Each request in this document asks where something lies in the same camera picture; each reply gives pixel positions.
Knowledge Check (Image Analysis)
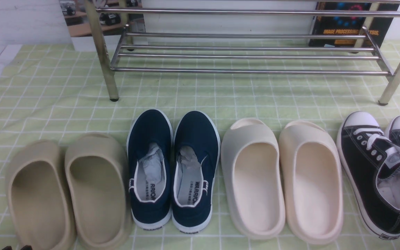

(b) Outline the navy right slip-on shoe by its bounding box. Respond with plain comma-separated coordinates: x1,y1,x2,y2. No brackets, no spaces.
171,110,220,234

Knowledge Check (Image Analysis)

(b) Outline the navy slip-on shoe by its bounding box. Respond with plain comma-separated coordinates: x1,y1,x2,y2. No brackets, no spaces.
126,109,173,231
171,110,220,234

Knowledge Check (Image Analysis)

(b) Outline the navy left slip-on shoe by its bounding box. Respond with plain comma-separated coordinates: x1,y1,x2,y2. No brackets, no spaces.
126,109,173,231

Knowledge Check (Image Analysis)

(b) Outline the silver metal shoe rack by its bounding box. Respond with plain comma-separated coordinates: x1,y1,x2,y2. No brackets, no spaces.
84,0,400,106

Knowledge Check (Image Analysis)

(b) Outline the cream left foam slide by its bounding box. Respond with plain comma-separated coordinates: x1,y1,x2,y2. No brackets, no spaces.
220,118,285,240

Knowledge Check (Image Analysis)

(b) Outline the cream foam slide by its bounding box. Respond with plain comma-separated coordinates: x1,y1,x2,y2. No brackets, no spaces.
279,120,343,245
220,118,285,240

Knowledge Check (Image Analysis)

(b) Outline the tan right foam slide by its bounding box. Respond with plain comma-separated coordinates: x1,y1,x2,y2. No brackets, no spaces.
65,132,132,250

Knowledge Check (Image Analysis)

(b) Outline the tan foam slide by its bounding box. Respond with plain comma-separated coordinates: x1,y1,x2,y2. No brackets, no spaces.
5,140,76,250
65,132,132,250

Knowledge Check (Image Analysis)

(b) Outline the cream right foam slide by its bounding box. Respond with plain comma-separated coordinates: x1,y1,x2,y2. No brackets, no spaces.
279,120,343,245

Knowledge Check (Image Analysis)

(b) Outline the leaning photo board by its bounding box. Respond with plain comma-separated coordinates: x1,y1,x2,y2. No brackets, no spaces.
59,0,142,52

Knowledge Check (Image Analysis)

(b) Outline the green checkered floor cloth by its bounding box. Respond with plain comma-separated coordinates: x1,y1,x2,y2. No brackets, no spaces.
0,44,400,250

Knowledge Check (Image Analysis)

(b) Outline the black image processing book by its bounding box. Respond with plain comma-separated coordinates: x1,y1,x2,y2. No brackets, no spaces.
308,2,393,47

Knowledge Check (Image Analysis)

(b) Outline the tan left foam slide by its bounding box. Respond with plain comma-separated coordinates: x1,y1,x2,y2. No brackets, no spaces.
5,140,76,250

